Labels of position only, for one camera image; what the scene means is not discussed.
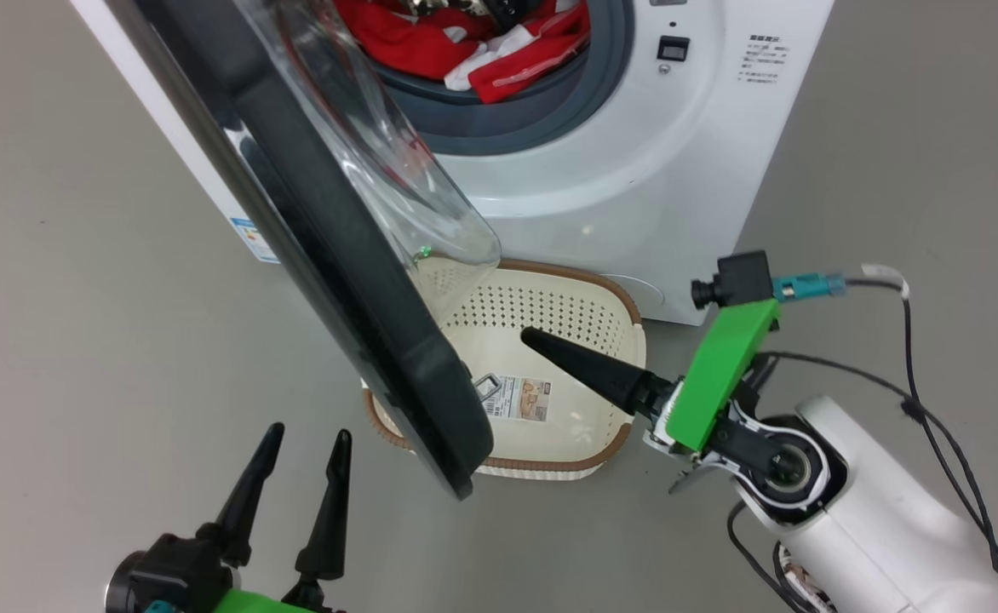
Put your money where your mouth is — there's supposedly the red and white garment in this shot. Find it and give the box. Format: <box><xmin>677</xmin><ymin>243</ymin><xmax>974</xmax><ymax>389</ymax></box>
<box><xmin>333</xmin><ymin>0</ymin><xmax>592</xmax><ymax>105</ymax></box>

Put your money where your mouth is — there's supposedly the paper label in basket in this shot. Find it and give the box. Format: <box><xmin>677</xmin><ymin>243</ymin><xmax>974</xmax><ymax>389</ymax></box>
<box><xmin>484</xmin><ymin>375</ymin><xmax>553</xmax><ymax>421</ymax></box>

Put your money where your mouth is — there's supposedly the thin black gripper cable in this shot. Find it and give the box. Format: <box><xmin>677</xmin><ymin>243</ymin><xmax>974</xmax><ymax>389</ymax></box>
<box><xmin>754</xmin><ymin>351</ymin><xmax>926</xmax><ymax>418</ymax></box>

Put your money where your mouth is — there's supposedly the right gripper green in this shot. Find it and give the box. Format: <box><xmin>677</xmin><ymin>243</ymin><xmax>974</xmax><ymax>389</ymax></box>
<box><xmin>520</xmin><ymin>300</ymin><xmax>783</xmax><ymax>493</ymax></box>

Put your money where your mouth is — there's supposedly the teal right camera connector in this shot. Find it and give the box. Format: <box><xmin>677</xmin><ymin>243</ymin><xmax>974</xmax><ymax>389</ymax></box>
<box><xmin>771</xmin><ymin>271</ymin><xmax>849</xmax><ymax>301</ymax></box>

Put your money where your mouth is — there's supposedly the blue energy label sticker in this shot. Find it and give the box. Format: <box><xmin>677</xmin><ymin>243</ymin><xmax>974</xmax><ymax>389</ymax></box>
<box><xmin>229</xmin><ymin>217</ymin><xmax>280</xmax><ymax>265</ymax></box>

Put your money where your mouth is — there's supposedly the black glass washing machine door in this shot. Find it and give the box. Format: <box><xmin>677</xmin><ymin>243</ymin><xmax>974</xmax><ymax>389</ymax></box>
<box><xmin>106</xmin><ymin>0</ymin><xmax>502</xmax><ymax>501</ymax></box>

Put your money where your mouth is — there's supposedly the white front-load washing machine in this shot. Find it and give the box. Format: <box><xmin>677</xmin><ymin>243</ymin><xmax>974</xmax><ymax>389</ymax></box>
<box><xmin>69</xmin><ymin>0</ymin><xmax>836</xmax><ymax>326</ymax></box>

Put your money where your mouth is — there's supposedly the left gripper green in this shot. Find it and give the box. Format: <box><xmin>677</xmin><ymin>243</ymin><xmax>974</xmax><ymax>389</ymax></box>
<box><xmin>197</xmin><ymin>423</ymin><xmax>353</xmax><ymax>613</ymax></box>

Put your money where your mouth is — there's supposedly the cream perforated laundry basket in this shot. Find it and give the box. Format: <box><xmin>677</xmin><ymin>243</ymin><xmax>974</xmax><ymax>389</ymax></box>
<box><xmin>363</xmin><ymin>258</ymin><xmax>647</xmax><ymax>482</ymax></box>

